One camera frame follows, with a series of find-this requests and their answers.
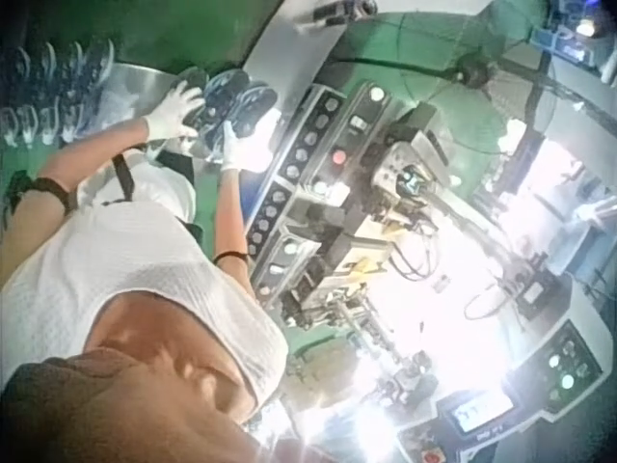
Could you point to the blue lit equipment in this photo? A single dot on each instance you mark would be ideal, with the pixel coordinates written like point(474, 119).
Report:
point(576, 31)

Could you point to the red emergency stop button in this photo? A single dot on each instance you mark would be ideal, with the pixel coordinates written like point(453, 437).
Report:
point(431, 455)

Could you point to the person's right hand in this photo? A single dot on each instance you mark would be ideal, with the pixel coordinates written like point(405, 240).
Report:
point(232, 153)

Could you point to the person's left hand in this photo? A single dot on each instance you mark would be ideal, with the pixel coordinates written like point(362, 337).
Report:
point(169, 115)

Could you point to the small display screen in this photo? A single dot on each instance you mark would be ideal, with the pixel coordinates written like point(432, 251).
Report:
point(474, 414)

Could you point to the black device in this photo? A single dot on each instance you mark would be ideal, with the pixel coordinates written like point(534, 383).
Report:
point(344, 9)

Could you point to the red round machine button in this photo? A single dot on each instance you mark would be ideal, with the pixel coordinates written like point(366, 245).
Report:
point(339, 156)

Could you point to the grey machine with button panels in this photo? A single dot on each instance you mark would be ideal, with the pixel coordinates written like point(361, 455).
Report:
point(347, 202)

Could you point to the grey control panel with dials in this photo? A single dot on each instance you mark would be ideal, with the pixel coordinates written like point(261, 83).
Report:
point(569, 369)

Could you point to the person's right fingers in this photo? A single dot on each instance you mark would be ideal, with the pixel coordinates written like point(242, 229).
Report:
point(231, 132)

